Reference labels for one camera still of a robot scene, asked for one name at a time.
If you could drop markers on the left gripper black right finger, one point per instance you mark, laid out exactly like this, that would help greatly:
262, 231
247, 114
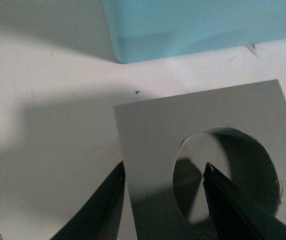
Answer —
236, 216

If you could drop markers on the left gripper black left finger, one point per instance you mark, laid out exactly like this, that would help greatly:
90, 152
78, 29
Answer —
99, 218

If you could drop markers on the gray block with hole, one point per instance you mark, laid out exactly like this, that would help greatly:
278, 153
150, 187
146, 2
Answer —
167, 142

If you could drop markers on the blue plastic box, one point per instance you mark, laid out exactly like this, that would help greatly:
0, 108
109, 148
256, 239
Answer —
149, 30

